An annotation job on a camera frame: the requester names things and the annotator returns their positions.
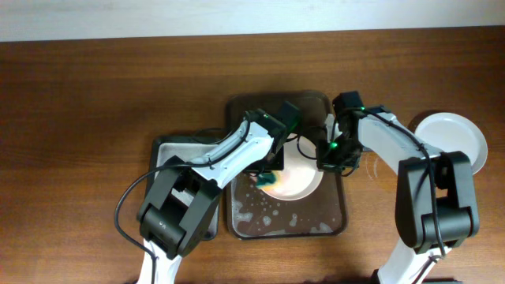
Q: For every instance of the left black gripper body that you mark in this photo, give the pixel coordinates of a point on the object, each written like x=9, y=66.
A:
x=271, y=163

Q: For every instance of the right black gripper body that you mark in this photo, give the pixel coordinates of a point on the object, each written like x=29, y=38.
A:
x=338, y=154

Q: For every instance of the yellow green sponge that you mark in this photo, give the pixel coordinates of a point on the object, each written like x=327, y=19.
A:
x=268, y=181

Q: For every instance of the pink plate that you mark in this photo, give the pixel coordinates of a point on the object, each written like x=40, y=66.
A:
x=300, y=175

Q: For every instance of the pale green plate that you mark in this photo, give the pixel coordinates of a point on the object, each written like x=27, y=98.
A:
x=453, y=132

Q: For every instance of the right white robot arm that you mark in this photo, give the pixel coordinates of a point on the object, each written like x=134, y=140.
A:
x=435, y=201

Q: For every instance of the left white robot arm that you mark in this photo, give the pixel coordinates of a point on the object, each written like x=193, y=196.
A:
x=181, y=203

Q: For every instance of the brown plastic tray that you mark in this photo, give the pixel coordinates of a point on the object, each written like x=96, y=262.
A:
x=251, y=214

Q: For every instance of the small metal tray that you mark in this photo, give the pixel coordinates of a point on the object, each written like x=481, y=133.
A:
x=163, y=148

